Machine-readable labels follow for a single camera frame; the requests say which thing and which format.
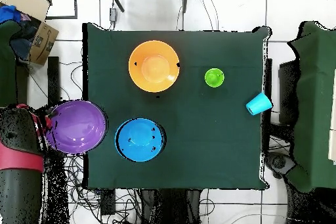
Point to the purple bowl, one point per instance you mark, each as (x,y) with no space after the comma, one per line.
(77,126)

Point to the light blue bowl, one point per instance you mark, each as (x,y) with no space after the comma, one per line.
(140,140)

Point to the light green cup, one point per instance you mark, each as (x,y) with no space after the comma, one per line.
(214,77)

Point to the light blue cup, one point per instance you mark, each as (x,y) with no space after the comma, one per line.
(258,104)

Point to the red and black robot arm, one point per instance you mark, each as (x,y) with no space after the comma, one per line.
(18,155)

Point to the green cloth covered table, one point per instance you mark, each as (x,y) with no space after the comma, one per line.
(315,103)
(8,63)

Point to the cardboard box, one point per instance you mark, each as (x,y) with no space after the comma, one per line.
(44,42)

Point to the black floor box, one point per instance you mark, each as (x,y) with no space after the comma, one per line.
(108,202)

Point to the blue cloth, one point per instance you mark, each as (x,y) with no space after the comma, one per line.
(9,13)

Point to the large orange bowl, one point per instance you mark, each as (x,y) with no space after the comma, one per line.
(153,67)

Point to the grey power adapter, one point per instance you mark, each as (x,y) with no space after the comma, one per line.
(113,14)

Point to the black tripod leg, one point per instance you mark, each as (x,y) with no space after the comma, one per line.
(185,0)
(118,3)

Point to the dark green tablecloth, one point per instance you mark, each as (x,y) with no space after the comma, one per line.
(210,142)

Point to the black stool frame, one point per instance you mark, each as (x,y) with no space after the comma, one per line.
(53,82)

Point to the thin black frame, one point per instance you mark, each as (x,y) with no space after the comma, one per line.
(75,3)

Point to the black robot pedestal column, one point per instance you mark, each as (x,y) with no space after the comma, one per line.
(170,205)

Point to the black pedestal base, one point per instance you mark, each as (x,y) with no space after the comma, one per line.
(279,162)

